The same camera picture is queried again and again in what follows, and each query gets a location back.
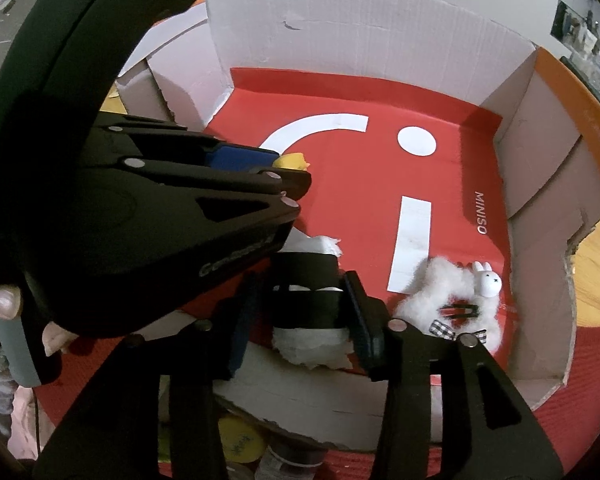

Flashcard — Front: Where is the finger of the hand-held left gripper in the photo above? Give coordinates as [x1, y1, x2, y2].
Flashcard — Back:
[122, 156, 314, 227]
[97, 115, 277, 172]

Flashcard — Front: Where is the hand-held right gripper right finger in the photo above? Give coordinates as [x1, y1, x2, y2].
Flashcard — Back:
[342, 270, 566, 480]

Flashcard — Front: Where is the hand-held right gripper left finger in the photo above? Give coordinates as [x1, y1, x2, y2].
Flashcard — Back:
[32, 272, 263, 480]

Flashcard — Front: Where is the small yellow toy figure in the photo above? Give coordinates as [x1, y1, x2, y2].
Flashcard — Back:
[272, 152, 313, 171]

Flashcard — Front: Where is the black and white sock roll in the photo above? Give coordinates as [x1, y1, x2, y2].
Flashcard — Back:
[270, 234, 353, 368]

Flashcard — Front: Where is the cardboard box red lining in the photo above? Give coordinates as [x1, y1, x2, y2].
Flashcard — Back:
[112, 0, 600, 453]

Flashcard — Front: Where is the person's left hand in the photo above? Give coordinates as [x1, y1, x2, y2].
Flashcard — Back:
[0, 285, 23, 320]

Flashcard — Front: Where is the white plush bunny hair clip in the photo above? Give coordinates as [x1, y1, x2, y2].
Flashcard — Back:
[395, 256, 506, 353]

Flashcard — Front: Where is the red woven table mat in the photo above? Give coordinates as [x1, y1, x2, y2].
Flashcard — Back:
[30, 310, 600, 480]

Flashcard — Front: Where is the row of small ornaments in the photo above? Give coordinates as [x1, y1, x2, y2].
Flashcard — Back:
[560, 50, 600, 111]

